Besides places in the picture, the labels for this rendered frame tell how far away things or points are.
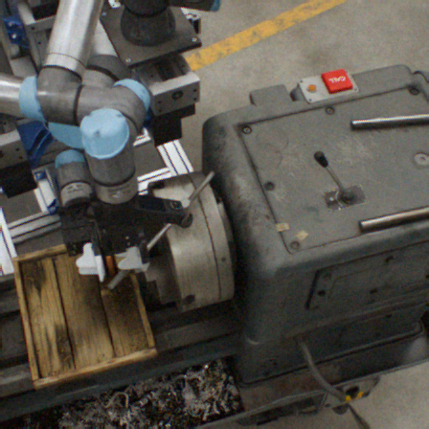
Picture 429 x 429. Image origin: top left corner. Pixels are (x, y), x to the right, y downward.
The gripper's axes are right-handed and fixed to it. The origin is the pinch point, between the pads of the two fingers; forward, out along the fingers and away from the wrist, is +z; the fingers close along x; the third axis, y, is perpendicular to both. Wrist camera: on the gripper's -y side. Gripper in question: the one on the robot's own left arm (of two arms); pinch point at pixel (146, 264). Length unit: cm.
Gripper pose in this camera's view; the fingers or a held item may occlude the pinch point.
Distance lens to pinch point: 135.8
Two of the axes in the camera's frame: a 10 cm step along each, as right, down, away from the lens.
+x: 2.9, 6.5, -7.0
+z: 0.8, 7.2, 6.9
